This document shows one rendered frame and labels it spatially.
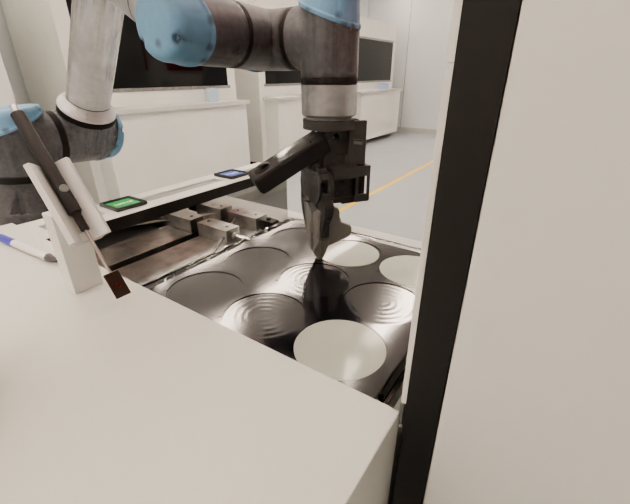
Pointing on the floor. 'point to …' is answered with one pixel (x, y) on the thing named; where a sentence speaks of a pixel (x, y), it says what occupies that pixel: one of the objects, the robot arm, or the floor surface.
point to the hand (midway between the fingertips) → (315, 252)
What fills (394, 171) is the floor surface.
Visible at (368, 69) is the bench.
